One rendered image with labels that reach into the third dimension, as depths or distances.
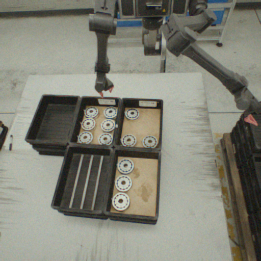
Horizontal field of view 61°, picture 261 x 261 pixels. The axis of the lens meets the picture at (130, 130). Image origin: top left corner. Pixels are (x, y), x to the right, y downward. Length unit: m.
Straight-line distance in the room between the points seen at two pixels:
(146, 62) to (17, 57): 1.91
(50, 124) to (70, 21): 2.70
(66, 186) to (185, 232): 0.78
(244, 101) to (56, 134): 1.21
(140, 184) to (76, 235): 0.50
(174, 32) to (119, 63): 2.30
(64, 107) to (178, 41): 1.10
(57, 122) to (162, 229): 1.03
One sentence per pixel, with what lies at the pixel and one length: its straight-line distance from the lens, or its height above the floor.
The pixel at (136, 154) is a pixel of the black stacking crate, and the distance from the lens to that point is 1.44.
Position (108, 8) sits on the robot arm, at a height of 1.69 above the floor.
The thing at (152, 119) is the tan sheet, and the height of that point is 0.83.
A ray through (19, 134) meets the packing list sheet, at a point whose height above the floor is 0.70.
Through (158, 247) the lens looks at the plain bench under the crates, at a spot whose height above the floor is 0.70.
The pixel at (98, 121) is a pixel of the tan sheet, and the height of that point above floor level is 0.83.
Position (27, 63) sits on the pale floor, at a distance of 3.67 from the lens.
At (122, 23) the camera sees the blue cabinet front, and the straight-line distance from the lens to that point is 3.27.
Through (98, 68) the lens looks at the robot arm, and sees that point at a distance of 1.28.
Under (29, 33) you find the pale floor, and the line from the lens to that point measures 4.23.
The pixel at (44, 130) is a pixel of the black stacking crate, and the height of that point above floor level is 0.83.
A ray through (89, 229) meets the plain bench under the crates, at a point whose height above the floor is 0.70.
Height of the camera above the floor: 2.18
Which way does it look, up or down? 59 degrees down
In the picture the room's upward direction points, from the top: 7 degrees counter-clockwise
